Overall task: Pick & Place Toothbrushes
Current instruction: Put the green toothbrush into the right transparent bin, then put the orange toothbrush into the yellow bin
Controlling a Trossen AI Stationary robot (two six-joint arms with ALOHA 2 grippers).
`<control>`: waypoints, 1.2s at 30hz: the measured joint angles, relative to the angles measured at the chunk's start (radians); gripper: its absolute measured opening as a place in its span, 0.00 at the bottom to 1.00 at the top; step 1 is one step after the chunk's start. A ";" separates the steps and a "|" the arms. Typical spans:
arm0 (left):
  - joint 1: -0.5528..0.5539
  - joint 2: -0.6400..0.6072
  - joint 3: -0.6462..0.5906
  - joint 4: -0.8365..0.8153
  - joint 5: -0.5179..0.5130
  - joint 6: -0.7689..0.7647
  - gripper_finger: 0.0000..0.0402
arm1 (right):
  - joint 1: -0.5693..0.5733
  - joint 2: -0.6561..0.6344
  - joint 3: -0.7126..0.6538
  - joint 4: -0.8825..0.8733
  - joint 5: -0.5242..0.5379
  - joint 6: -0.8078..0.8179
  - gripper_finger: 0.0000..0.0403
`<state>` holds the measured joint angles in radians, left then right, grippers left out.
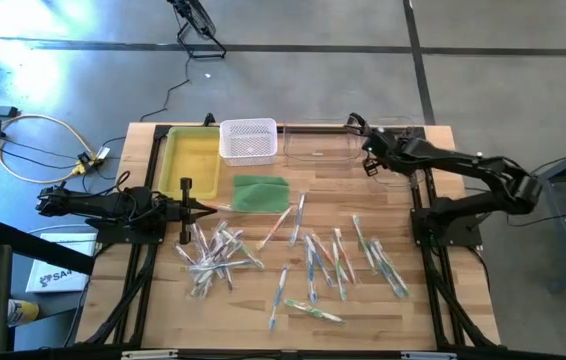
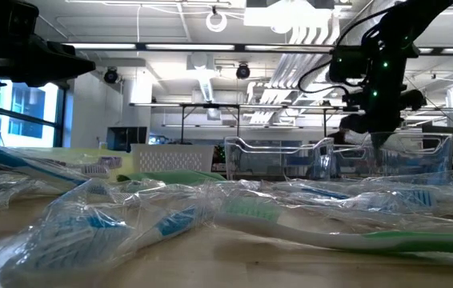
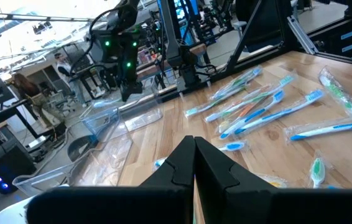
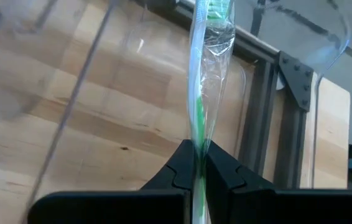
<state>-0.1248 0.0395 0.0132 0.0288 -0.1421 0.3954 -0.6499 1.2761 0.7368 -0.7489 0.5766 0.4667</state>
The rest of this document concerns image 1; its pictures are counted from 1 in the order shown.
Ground black fan cable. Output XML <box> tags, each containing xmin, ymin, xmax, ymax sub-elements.
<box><xmin>138</xmin><ymin>55</ymin><xmax>193</xmax><ymax>124</ymax></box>

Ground black floor cable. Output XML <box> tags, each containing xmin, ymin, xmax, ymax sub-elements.
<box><xmin>0</xmin><ymin>138</ymin><xmax>84</xmax><ymax>161</ymax></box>

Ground yellow white can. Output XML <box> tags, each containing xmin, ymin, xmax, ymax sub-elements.
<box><xmin>7</xmin><ymin>298</ymin><xmax>40</xmax><ymax>327</ymax></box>

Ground yellow plug connector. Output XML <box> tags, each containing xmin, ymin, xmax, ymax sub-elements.
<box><xmin>70</xmin><ymin>154</ymin><xmax>102</xmax><ymax>177</ymax></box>

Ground blue metal table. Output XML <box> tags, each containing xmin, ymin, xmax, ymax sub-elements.
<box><xmin>526</xmin><ymin>135</ymin><xmax>566</xmax><ymax>297</ymax></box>

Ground yellow floor cable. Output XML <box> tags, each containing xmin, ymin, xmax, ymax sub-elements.
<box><xmin>0</xmin><ymin>82</ymin><xmax>99</xmax><ymax>185</ymax></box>

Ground clear plastic bin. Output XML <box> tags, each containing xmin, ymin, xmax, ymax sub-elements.
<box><xmin>281</xmin><ymin>119</ymin><xmax>364</xmax><ymax>162</ymax></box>
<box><xmin>360</xmin><ymin>117</ymin><xmax>427</xmax><ymax>187</ymax></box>

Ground white perforated plastic basket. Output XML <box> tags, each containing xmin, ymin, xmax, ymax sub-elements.
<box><xmin>218</xmin><ymin>117</ymin><xmax>279</xmax><ymax>167</ymax></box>

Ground white printed cardboard box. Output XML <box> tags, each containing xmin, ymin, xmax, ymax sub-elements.
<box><xmin>25</xmin><ymin>232</ymin><xmax>98</xmax><ymax>294</ymax></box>

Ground green cloth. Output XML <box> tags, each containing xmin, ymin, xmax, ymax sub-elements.
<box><xmin>231</xmin><ymin>174</ymin><xmax>292</xmax><ymax>215</ymax></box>

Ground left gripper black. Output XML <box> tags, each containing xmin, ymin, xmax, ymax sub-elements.
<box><xmin>160</xmin><ymin>177</ymin><xmax>218</xmax><ymax>246</ymax></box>

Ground black floor fan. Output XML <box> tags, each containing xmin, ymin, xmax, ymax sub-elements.
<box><xmin>165</xmin><ymin>0</ymin><xmax>228</xmax><ymax>60</ymax></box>

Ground black diagonal beam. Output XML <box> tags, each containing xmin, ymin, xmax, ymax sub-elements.
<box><xmin>0</xmin><ymin>219</ymin><xmax>97</xmax><ymax>276</ymax></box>

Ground yellow plastic tray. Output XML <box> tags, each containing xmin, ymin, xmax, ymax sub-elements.
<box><xmin>156</xmin><ymin>126</ymin><xmax>223</xmax><ymax>201</ymax></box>

